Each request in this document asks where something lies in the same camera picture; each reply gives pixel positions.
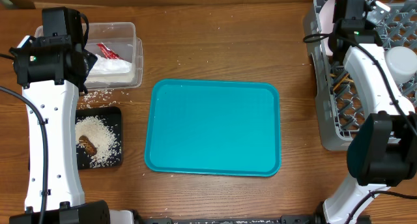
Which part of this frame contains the wooden chopstick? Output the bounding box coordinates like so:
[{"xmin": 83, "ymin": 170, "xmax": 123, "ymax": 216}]
[
  {"xmin": 330, "ymin": 73, "xmax": 353, "ymax": 85},
  {"xmin": 333, "ymin": 73, "xmax": 349, "ymax": 91}
]

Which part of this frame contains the grey-white bowl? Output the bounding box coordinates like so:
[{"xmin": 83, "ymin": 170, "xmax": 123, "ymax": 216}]
[{"xmin": 384, "ymin": 46, "xmax": 417, "ymax": 85}]

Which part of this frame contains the white napkin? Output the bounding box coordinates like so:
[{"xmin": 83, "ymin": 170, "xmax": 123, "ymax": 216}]
[{"xmin": 87, "ymin": 54, "xmax": 135, "ymax": 83}]

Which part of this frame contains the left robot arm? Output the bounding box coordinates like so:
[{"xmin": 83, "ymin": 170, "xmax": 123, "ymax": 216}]
[{"xmin": 9, "ymin": 7, "xmax": 110, "ymax": 223}]

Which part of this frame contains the grey dishwasher rack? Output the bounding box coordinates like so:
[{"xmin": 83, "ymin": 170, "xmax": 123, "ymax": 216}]
[{"xmin": 303, "ymin": 0, "xmax": 416, "ymax": 150}]

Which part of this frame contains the scattered rice on table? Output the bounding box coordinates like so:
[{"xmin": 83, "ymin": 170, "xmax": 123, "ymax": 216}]
[{"xmin": 77, "ymin": 89, "xmax": 133, "ymax": 109}]

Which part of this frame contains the red snack wrapper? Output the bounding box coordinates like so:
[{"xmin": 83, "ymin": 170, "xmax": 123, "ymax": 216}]
[{"xmin": 97, "ymin": 43, "xmax": 122, "ymax": 60}]

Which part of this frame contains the black plastic tray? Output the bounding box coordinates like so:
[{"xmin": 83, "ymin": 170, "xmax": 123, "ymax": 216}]
[{"xmin": 74, "ymin": 106, "xmax": 123, "ymax": 171}]

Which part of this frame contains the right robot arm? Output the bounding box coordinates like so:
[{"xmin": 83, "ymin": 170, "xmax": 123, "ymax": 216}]
[{"xmin": 323, "ymin": 0, "xmax": 416, "ymax": 223}]

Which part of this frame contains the large white plate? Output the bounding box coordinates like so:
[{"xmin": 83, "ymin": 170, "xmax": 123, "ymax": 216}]
[{"xmin": 319, "ymin": 0, "xmax": 336, "ymax": 57}]

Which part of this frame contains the brown food scrap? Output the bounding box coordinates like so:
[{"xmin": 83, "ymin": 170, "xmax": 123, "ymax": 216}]
[{"xmin": 78, "ymin": 135, "xmax": 97, "ymax": 156}]

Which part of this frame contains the teal serving tray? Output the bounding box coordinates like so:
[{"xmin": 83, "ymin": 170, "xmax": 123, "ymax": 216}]
[{"xmin": 144, "ymin": 79, "xmax": 281, "ymax": 177}]

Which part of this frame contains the clear plastic container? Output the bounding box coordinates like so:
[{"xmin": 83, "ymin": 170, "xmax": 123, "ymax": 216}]
[{"xmin": 34, "ymin": 21, "xmax": 144, "ymax": 91}]

